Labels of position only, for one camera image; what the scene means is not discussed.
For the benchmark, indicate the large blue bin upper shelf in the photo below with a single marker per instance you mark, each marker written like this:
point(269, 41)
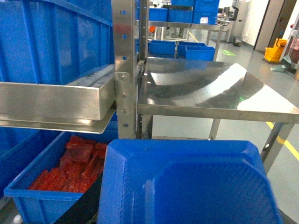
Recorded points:
point(54, 41)

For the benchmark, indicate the blue bin with red parts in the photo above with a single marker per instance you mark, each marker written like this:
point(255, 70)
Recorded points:
point(53, 181)

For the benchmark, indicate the yellow mop bucket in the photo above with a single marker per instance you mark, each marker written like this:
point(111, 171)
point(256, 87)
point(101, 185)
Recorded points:
point(273, 54)

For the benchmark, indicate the small stainless steel table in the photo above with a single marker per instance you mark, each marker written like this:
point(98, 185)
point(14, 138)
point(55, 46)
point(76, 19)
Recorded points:
point(216, 90)

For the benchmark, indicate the stainless steel shelf rack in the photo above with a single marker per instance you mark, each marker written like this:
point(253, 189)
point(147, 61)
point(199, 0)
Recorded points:
point(86, 104)

